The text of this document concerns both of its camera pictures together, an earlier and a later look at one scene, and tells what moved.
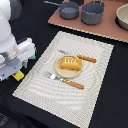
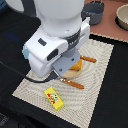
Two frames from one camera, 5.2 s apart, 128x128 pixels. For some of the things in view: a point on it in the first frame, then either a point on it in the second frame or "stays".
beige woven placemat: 66,102 stays
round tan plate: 65,72 stays
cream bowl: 121,18 stays
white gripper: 16,58 -> 48,53
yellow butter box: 19,75 -> 54,99
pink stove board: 107,27 stays
